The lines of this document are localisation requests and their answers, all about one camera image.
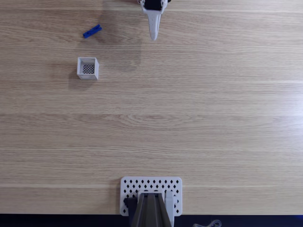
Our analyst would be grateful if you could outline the grey cable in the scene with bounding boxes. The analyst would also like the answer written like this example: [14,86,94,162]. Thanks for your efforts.
[192,219,222,227]

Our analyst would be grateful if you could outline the small white lattice crate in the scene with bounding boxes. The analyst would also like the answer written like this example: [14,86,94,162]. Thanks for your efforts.
[76,57,99,80]

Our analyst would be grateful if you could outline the black stand bracket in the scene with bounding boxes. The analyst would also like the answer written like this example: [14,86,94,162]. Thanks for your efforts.
[123,197,138,217]

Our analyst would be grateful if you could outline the white perforated stand base plate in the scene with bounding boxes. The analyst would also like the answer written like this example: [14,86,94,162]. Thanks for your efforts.
[120,176,183,217]

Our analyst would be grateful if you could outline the blue peg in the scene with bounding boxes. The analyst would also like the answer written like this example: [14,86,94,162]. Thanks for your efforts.
[82,24,103,39]

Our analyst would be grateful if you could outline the white stand bracket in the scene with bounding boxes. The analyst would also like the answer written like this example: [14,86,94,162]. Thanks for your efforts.
[164,190,176,227]

